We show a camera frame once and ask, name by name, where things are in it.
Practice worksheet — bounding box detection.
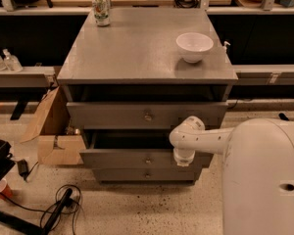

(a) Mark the grey wooden drawer cabinet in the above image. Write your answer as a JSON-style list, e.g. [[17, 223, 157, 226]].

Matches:
[[58, 8, 237, 170]]

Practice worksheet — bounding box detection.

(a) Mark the grey bottom drawer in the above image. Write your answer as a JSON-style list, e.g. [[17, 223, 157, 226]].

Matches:
[[93, 168, 202, 182]]

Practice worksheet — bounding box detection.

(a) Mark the black leg at right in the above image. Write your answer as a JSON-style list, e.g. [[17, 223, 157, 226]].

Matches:
[[278, 113, 289, 121]]

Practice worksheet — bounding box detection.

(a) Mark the red plastic cup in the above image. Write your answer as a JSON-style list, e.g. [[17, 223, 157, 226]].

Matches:
[[0, 178, 13, 200]]

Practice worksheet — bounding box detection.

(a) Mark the clear sanitizer bottle right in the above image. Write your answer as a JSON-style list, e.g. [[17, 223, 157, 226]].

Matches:
[[3, 49, 23, 72]]

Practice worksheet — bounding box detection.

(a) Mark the black stand base leg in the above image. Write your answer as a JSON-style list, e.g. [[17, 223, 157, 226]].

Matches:
[[0, 188, 74, 235]]

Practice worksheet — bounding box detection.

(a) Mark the brown cardboard box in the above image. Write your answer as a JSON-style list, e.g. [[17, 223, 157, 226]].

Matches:
[[20, 87, 85, 165]]

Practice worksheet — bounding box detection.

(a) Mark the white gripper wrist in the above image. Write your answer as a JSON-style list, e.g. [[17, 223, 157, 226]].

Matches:
[[169, 116, 205, 166]]

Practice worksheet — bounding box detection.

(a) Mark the grey top drawer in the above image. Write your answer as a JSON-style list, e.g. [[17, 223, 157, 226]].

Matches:
[[67, 102, 227, 129]]

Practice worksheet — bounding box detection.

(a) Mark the black power adapter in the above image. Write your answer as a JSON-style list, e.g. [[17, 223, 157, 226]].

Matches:
[[17, 160, 29, 178]]

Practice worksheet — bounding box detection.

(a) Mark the small white pump bottle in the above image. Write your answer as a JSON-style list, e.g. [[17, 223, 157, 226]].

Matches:
[[223, 41, 231, 53]]

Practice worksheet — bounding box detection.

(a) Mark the black coiled floor cable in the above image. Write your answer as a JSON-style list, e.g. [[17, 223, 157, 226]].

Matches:
[[0, 184, 83, 235]]

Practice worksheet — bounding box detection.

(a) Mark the grey drawer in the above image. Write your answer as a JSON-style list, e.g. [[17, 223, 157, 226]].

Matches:
[[93, 168, 202, 182], [78, 129, 214, 170], [67, 102, 227, 129]]

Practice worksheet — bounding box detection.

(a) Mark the white ceramic bowl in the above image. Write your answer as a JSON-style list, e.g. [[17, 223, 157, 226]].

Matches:
[[175, 32, 214, 64]]

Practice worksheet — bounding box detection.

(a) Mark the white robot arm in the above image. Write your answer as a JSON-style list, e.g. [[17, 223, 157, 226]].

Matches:
[[170, 117, 294, 235]]

